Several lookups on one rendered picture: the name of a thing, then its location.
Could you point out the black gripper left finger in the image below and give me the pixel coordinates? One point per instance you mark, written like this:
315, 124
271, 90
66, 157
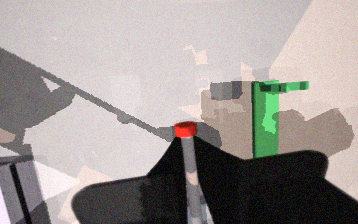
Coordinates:
161, 192

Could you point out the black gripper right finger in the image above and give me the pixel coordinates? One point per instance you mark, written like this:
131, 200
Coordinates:
226, 180

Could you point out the grey pin with red cap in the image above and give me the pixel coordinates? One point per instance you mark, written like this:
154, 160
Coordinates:
186, 130

